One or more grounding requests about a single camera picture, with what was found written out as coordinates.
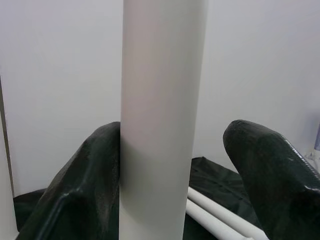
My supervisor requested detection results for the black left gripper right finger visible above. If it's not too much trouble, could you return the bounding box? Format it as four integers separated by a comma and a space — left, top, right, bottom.
222, 119, 320, 240

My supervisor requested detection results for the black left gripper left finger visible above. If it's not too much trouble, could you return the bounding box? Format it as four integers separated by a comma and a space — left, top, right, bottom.
16, 121, 122, 240

